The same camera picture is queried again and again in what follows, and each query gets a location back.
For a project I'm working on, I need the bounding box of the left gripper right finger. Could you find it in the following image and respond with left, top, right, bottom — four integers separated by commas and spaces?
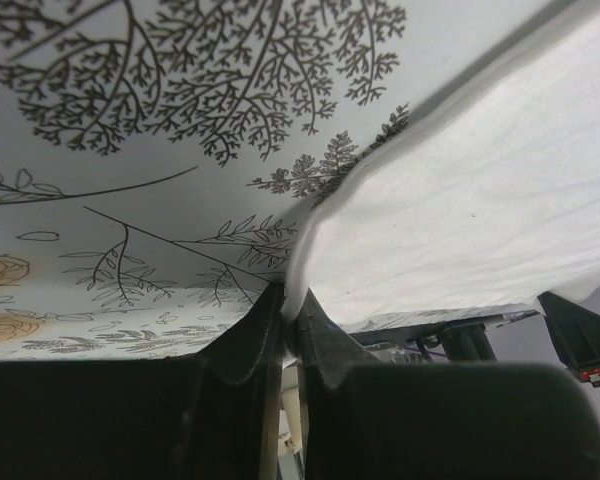
297, 295, 600, 479

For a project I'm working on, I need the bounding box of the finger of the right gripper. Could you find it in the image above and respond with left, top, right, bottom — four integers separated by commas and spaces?
538, 292, 600, 389

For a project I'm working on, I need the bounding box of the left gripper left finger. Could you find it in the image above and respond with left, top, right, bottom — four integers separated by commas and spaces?
0, 283, 284, 479

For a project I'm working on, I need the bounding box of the white t-shirt with flower print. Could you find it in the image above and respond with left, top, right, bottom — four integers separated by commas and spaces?
282, 1, 600, 324

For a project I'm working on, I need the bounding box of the floral table mat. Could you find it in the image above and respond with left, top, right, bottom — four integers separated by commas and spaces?
0, 1, 552, 361

